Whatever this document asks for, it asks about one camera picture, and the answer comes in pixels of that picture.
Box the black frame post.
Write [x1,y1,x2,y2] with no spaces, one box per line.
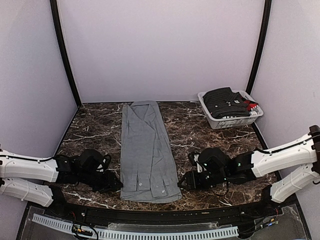
[245,0,272,95]
[49,0,82,108]

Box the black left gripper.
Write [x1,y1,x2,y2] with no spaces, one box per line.
[78,169,123,194]

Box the light grey plastic basket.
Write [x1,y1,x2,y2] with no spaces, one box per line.
[197,91,264,130]

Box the white slotted cable duct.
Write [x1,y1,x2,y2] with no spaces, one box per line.
[32,213,239,240]

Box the black right frame post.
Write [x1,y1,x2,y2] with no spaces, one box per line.
[245,0,272,95]

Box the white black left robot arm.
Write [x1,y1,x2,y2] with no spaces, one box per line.
[0,149,123,218]

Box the black striped shirt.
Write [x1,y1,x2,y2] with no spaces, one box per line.
[202,87,250,119]

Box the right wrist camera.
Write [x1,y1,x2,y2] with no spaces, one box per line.
[187,152,205,173]

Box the grey long sleeve shirt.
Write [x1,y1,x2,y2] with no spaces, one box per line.
[120,101,182,204]

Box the red black plaid shirt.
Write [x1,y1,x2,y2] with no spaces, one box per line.
[242,98,259,112]

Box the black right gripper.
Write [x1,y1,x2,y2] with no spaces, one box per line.
[177,170,229,191]

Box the black left frame post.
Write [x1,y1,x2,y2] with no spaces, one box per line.
[49,0,82,108]

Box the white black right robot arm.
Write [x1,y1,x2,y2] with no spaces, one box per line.
[178,125,320,217]

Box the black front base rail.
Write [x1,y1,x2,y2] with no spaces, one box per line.
[21,189,297,226]

